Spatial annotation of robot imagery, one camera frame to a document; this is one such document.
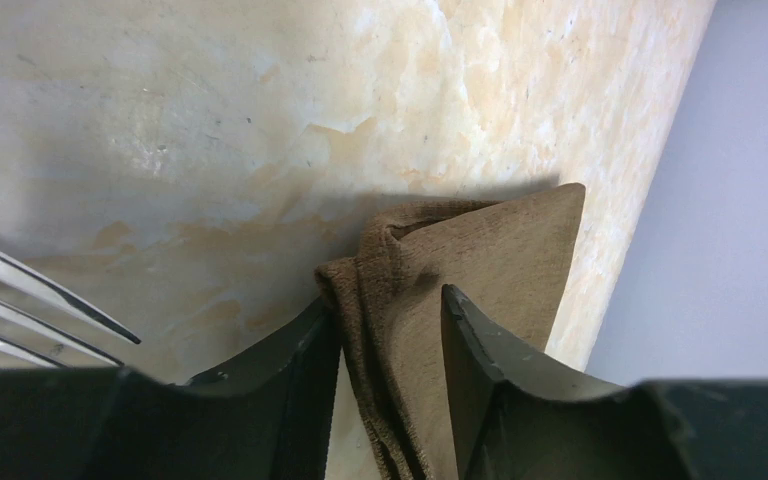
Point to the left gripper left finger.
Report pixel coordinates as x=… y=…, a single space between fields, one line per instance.
x=266 y=413

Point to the brown cloth napkin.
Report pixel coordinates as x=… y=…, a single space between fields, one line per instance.
x=511 y=258

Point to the silver metal fork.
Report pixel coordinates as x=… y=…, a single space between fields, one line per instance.
x=44 y=324

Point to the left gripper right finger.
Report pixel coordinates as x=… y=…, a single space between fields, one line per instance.
x=517 y=413

